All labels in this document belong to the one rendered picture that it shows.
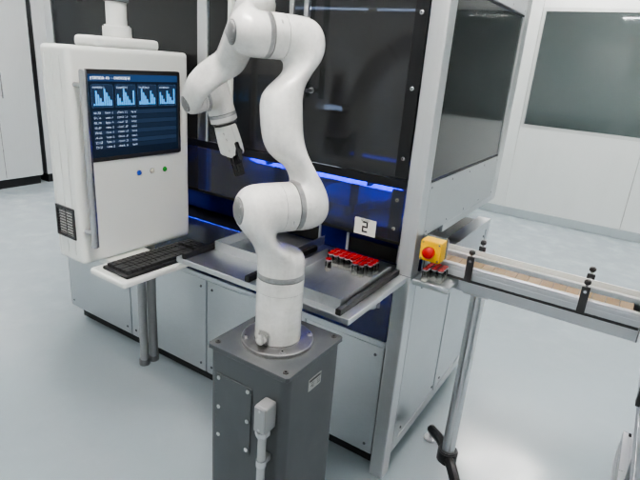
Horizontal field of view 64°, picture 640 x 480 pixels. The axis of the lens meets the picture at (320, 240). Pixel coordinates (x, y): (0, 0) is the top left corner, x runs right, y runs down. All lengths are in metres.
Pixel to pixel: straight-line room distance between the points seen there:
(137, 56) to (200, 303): 1.11
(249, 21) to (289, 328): 0.72
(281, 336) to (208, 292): 1.14
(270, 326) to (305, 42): 0.68
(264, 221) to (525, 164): 5.34
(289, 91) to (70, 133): 0.94
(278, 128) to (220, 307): 1.35
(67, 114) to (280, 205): 0.96
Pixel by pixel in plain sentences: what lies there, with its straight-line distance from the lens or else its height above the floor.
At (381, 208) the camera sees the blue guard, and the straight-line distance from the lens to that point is 1.77.
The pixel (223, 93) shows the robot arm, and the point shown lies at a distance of 1.62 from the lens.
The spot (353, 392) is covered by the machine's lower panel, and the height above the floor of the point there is 0.34.
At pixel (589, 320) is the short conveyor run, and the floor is 0.87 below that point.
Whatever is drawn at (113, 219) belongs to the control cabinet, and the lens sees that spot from 2.05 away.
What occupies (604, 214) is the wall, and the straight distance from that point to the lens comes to 6.30.
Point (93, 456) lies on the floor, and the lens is 2.41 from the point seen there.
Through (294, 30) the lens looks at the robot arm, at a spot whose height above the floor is 1.62.
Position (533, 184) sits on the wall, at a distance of 6.34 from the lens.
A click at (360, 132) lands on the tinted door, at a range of 1.78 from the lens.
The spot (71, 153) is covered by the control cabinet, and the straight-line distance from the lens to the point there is 1.93.
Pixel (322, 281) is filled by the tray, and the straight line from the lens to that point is 1.68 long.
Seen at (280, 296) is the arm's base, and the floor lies 1.01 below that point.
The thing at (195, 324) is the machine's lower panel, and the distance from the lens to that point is 2.56.
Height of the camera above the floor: 1.57
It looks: 19 degrees down
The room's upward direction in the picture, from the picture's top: 5 degrees clockwise
